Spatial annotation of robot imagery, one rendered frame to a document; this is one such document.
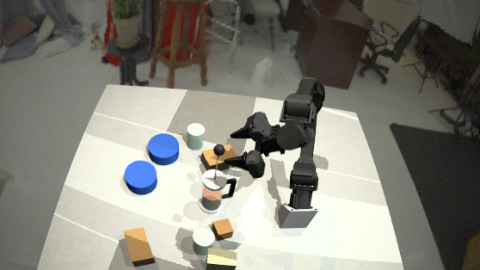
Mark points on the blue short cylinder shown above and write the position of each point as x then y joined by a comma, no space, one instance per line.
163,149
141,177

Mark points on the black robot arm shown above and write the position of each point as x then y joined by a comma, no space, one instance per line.
299,113

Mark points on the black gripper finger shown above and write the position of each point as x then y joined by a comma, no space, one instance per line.
238,161
241,133

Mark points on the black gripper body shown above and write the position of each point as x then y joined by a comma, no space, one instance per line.
254,160

